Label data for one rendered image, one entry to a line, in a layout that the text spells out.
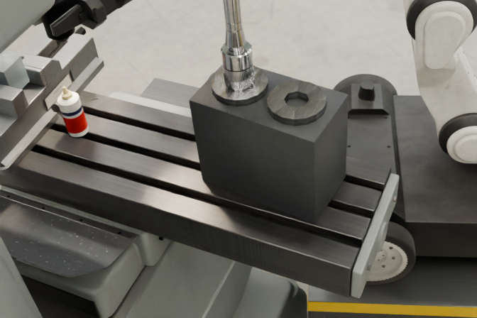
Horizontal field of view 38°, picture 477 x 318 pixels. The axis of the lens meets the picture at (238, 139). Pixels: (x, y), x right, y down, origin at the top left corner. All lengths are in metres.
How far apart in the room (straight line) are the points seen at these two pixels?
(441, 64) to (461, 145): 0.25
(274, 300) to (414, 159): 0.55
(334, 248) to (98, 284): 0.42
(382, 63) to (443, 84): 1.44
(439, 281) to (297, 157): 0.82
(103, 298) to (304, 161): 0.45
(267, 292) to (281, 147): 0.98
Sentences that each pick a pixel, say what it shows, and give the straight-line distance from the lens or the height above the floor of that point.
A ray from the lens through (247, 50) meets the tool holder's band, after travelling 1.03.
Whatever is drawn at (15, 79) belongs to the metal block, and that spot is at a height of 1.07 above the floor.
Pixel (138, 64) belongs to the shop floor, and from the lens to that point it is 3.12.
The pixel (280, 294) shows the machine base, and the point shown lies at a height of 0.20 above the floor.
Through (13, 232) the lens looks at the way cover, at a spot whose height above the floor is 0.91.
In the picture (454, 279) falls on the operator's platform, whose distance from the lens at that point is 1.78.
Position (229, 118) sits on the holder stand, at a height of 1.14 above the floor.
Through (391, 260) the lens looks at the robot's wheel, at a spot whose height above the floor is 0.48.
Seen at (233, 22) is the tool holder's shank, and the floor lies 1.28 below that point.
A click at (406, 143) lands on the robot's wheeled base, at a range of 1.83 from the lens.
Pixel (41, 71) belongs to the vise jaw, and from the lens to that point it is 1.35.
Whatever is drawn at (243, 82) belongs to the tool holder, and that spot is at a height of 1.17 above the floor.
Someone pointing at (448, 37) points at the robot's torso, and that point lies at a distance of 1.45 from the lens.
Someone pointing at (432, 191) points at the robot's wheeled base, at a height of 0.57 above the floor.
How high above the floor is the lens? 1.83
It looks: 43 degrees down
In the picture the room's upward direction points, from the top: 6 degrees counter-clockwise
